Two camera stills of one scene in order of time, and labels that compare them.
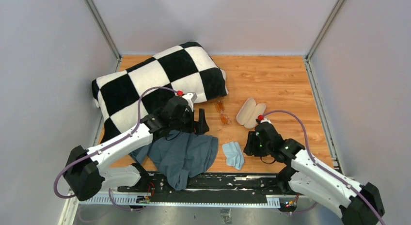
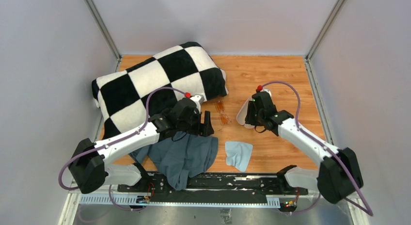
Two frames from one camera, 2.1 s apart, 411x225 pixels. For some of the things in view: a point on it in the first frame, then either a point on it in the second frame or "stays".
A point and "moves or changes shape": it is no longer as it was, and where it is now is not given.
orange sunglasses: [220, 107] stays
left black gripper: [198, 127] stays
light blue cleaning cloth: [233, 154] moves or changes shape
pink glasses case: [248, 111] stays
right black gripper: [250, 149] to [249, 119]
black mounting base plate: [211, 188] stays
